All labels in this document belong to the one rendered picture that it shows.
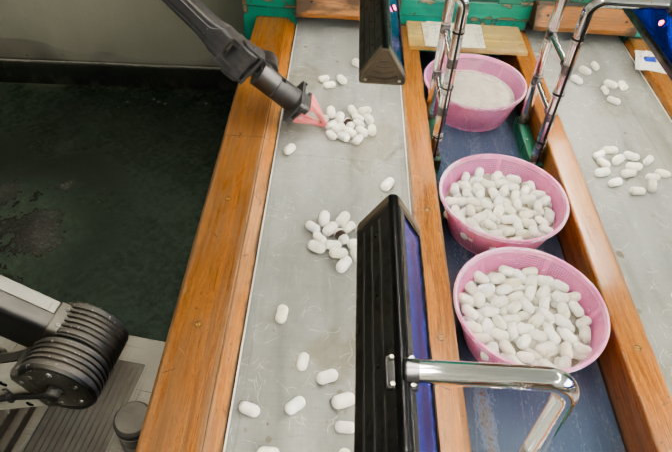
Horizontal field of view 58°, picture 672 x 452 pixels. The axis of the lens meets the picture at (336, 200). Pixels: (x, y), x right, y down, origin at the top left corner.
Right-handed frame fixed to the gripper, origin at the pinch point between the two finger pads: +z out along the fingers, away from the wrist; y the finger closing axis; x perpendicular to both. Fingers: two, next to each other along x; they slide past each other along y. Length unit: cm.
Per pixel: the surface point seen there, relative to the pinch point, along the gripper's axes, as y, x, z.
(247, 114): 1.1, 11.2, -14.0
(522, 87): 20, -33, 39
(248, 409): -72, 6, -6
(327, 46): 39.4, 1.5, 0.9
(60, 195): 50, 122, -26
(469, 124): 10.3, -19.9, 31.8
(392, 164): -11.6, -9.0, 13.5
